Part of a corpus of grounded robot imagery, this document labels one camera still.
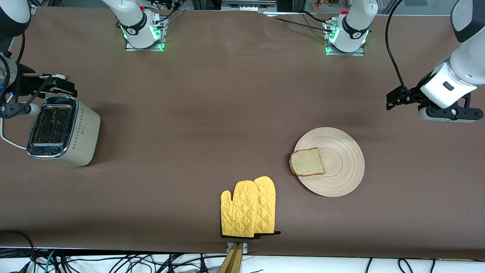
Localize round wooden plate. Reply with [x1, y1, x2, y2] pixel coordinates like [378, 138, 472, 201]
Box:
[294, 127, 365, 198]

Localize bread slice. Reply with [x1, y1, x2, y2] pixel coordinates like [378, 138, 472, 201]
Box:
[289, 147, 325, 177]

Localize cream and chrome toaster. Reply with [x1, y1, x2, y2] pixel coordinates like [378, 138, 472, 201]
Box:
[26, 96, 101, 168]

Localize brown table cover sheet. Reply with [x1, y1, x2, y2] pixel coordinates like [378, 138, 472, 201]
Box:
[0, 6, 485, 260]

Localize yellow quilted oven mitt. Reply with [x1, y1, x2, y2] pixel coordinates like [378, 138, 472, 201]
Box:
[253, 176, 282, 236]
[220, 180, 263, 239]

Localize yellow wooden beam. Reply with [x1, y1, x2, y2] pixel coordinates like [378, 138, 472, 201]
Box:
[218, 243, 243, 273]

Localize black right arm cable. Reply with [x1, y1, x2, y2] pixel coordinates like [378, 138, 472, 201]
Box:
[0, 33, 53, 119]

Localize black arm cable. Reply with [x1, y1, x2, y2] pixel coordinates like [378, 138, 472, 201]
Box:
[0, 33, 53, 119]
[385, 0, 421, 103]

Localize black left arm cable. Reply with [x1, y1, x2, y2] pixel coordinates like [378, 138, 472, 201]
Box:
[385, 0, 421, 103]

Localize white toaster power cord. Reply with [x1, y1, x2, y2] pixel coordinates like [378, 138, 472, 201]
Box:
[0, 118, 28, 149]

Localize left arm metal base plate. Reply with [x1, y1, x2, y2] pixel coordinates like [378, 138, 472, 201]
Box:
[325, 21, 366, 56]

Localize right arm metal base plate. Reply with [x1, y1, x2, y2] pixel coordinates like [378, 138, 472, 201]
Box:
[125, 18, 167, 52]

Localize black table cable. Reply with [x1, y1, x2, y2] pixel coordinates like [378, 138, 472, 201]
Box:
[301, 10, 331, 23]
[271, 16, 336, 31]

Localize black looped floor cable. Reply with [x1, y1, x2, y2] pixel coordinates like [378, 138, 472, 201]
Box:
[0, 230, 37, 273]

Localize aluminium frame rail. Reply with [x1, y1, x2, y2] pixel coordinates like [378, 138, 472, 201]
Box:
[221, 0, 277, 12]

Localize teal floor cable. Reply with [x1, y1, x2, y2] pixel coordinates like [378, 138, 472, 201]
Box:
[45, 249, 57, 273]

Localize tangled black floor cables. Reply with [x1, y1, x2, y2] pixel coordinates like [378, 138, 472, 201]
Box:
[57, 252, 228, 273]

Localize silver metal bracket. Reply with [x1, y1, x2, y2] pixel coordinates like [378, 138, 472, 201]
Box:
[226, 242, 249, 254]

